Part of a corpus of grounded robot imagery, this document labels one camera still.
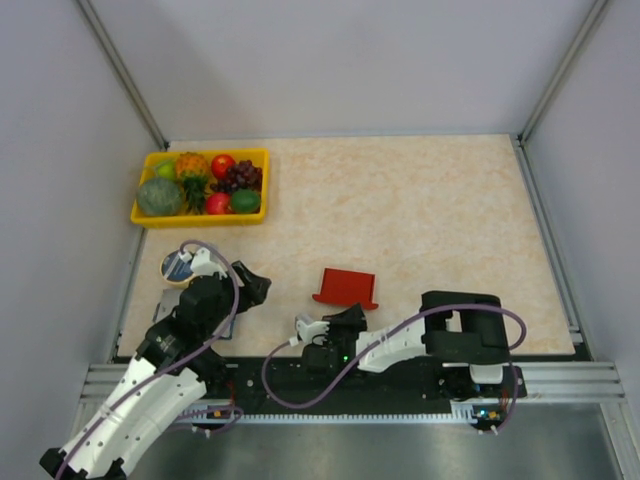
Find red paper box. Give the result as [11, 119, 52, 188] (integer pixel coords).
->
[311, 268, 379, 310]

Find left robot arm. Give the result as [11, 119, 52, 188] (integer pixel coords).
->
[39, 261, 271, 479]

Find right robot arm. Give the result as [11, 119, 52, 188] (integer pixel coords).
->
[294, 291, 510, 396]

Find green lime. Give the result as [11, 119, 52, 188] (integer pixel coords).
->
[230, 189, 261, 215]

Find red apple bottom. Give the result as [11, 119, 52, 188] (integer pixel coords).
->
[205, 193, 232, 215]

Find red apple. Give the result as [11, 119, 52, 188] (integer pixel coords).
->
[205, 193, 232, 215]
[211, 154, 236, 180]

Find purple grapes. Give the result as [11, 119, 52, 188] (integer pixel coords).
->
[210, 160, 263, 195]

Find red apple top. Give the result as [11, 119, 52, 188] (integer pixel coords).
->
[211, 154, 236, 180]

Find green melon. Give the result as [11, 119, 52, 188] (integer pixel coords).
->
[136, 177, 184, 217]

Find yellow plastic tray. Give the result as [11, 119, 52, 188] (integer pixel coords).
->
[130, 148, 270, 229]

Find orange pineapple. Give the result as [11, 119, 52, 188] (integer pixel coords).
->
[175, 152, 209, 214]

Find green apple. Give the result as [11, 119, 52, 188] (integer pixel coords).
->
[153, 159, 177, 182]

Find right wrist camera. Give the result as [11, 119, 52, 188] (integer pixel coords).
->
[294, 313, 329, 344]

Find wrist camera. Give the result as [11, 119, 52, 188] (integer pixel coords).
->
[294, 313, 329, 344]
[190, 247, 227, 278]

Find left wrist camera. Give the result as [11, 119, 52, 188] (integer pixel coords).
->
[190, 247, 227, 278]

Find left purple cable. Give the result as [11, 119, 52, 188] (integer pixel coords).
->
[53, 239, 245, 480]

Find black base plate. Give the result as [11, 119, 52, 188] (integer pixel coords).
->
[198, 357, 527, 415]

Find grey cable duct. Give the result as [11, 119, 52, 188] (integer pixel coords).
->
[174, 403, 506, 427]

